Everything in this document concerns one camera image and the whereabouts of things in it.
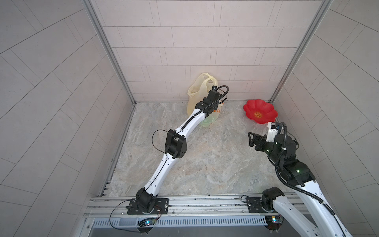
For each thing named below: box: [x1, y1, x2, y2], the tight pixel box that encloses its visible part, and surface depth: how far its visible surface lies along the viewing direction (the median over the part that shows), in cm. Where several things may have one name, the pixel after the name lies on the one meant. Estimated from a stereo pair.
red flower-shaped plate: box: [243, 99, 278, 125], surface depth 113 cm
